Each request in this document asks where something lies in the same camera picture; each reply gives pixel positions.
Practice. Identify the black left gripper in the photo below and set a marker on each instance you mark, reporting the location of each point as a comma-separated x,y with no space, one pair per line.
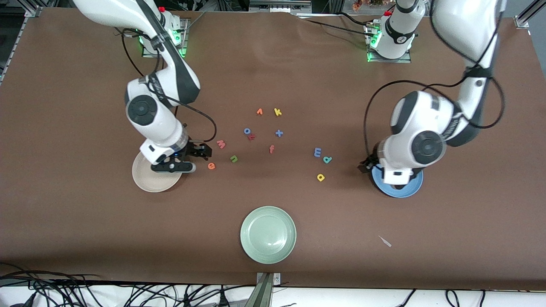
369,163

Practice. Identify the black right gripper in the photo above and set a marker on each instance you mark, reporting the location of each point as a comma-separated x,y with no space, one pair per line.
191,150

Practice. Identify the pink letter w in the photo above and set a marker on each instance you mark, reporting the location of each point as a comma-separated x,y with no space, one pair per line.
221,144

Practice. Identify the teal letter d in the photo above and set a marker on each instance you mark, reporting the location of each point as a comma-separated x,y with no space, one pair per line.
327,160

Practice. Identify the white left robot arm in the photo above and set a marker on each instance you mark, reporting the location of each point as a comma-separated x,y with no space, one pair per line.
426,147

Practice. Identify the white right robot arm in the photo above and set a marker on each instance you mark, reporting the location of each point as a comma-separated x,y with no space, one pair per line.
149,115

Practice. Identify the blue plate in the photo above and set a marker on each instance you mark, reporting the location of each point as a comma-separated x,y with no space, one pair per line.
413,187

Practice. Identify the beige plate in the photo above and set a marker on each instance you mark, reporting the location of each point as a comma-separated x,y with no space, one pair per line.
149,181

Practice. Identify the small white scrap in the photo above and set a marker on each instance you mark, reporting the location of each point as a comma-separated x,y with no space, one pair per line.
385,241

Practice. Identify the pale green plate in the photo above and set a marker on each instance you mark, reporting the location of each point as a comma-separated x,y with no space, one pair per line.
268,235

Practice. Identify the brown table cover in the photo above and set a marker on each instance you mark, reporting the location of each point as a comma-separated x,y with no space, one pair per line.
85,234

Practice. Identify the orange flowers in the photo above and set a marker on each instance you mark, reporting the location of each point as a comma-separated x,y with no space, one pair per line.
367,4

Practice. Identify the grey equipment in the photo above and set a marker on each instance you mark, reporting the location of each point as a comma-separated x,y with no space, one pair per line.
279,5

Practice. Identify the aluminium profile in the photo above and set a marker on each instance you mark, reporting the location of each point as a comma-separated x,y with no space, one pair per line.
522,20
33,10

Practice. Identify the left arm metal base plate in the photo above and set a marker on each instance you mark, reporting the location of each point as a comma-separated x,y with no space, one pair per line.
390,60

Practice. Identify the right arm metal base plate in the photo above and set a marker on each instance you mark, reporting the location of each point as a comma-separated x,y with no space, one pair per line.
186,38

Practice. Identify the metal bracket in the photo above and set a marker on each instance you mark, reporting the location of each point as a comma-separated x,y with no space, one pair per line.
266,294

